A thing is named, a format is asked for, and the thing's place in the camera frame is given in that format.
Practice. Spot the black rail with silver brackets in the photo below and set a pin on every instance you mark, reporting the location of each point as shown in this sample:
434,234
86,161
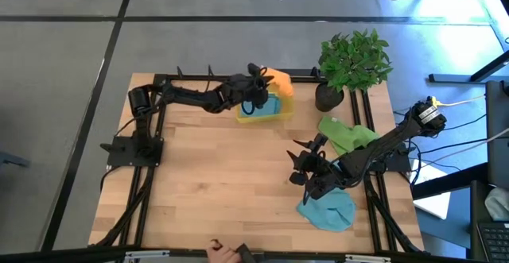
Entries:
119,255

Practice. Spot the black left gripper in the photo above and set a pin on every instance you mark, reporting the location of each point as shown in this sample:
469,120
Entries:
248,90

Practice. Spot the person's hand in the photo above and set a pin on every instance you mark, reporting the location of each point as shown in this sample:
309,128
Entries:
222,253

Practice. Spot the orange microfiber towel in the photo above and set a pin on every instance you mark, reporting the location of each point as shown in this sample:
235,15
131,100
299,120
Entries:
280,82

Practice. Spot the black side desk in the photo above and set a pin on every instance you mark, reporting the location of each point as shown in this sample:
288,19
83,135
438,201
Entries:
475,215

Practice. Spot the large teal microfiber towel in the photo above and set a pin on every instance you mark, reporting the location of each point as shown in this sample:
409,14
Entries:
270,108

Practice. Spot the green microfiber towel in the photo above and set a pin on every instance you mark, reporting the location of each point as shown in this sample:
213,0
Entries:
346,134

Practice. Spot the black keyboard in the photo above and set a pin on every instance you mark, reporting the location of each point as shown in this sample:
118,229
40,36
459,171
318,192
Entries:
495,239

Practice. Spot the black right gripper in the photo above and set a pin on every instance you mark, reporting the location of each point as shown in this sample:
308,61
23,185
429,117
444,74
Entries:
318,167

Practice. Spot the black aluminium table frame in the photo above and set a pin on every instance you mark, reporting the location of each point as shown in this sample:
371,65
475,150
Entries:
199,175

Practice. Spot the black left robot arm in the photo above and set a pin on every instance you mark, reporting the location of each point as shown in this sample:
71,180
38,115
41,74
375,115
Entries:
191,96

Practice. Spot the dark grey monitor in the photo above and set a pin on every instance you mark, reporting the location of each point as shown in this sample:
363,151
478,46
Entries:
497,136

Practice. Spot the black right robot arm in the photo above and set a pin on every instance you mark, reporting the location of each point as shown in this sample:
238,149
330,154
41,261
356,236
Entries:
381,144

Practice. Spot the black desk leg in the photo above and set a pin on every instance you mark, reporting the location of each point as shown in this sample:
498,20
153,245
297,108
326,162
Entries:
449,78

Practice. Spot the green plant in black pot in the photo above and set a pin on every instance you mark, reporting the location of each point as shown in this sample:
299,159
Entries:
354,64

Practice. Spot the pale grey cloth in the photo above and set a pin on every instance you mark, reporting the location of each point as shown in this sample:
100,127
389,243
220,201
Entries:
499,203

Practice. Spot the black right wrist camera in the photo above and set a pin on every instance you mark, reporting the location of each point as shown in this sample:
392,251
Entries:
297,178

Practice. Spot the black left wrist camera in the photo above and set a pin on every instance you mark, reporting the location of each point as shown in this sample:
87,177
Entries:
253,69

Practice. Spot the black handheld object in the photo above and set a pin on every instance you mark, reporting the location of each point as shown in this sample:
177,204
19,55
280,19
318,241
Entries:
246,255

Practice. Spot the white box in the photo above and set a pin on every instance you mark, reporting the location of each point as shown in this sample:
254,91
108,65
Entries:
433,203

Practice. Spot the dark grey floor object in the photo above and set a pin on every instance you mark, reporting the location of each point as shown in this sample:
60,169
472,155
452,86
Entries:
12,159

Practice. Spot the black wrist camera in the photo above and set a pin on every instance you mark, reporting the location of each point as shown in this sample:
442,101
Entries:
297,178
253,69

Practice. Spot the yellow translucent plastic bin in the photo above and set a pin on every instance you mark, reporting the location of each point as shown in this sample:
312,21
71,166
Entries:
288,114

